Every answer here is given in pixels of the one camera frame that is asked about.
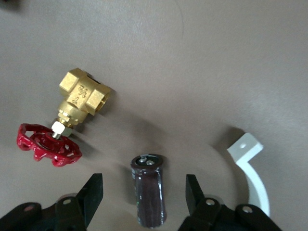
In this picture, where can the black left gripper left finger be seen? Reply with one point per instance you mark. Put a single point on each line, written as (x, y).
(91, 197)

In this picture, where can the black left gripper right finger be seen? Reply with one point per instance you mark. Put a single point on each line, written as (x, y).
(195, 197)

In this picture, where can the white curved pipe clamp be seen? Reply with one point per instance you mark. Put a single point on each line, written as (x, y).
(255, 183)

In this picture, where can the brass valve red handwheel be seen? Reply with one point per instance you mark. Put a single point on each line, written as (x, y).
(79, 96)

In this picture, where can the brown table mat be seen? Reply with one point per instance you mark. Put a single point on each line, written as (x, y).
(168, 60)

